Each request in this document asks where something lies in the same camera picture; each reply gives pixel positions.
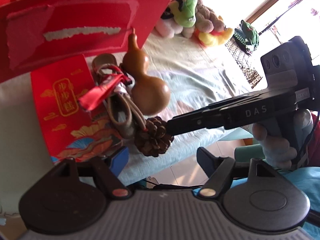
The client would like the brown pine cone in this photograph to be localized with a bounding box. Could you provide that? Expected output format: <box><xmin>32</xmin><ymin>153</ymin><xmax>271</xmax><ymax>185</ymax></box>
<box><xmin>134</xmin><ymin>116</ymin><xmax>174</xmax><ymax>157</ymax></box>

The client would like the brown gourd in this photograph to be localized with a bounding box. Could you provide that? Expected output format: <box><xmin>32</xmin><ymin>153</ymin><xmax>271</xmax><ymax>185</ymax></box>
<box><xmin>121</xmin><ymin>31</ymin><xmax>170</xmax><ymax>116</ymax></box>

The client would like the beige belt with red ribbon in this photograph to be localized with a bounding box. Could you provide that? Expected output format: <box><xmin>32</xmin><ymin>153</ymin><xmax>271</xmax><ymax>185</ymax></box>
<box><xmin>78</xmin><ymin>54</ymin><xmax>146</xmax><ymax>139</ymax></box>

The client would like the gloved right hand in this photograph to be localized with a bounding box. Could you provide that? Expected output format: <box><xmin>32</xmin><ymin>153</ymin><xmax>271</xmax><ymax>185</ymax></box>
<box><xmin>251</xmin><ymin>109</ymin><xmax>313</xmax><ymax>170</ymax></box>

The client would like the red gift envelope box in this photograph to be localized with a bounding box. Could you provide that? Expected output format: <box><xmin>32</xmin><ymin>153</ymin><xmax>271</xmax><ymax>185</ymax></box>
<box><xmin>30</xmin><ymin>55</ymin><xmax>123</xmax><ymax>163</ymax></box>

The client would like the dark green frog plush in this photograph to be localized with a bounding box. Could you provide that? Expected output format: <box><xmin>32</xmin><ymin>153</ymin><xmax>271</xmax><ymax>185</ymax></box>
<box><xmin>233</xmin><ymin>20</ymin><xmax>260</xmax><ymax>55</ymax></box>

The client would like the yellow red plush toy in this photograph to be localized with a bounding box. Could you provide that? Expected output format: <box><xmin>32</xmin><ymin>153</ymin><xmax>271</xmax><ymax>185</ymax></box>
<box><xmin>194</xmin><ymin>16</ymin><xmax>234</xmax><ymax>47</ymax></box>

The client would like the pink plush toy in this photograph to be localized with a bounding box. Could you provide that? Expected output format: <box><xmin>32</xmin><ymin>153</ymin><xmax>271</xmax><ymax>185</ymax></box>
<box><xmin>155</xmin><ymin>7</ymin><xmax>185</xmax><ymax>38</ymax></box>

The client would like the mauve knotted plush toy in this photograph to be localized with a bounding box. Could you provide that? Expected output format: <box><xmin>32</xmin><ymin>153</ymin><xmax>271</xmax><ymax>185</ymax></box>
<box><xmin>182</xmin><ymin>0</ymin><xmax>226</xmax><ymax>38</ymax></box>

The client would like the green plush toy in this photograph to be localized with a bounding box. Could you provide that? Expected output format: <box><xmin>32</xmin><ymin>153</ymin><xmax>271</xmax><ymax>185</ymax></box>
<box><xmin>169</xmin><ymin>0</ymin><xmax>198</xmax><ymax>28</ymax></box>

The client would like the red cardboard box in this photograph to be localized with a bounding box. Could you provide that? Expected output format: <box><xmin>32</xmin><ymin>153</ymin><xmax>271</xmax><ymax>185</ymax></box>
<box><xmin>1</xmin><ymin>0</ymin><xmax>170</xmax><ymax>82</ymax></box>

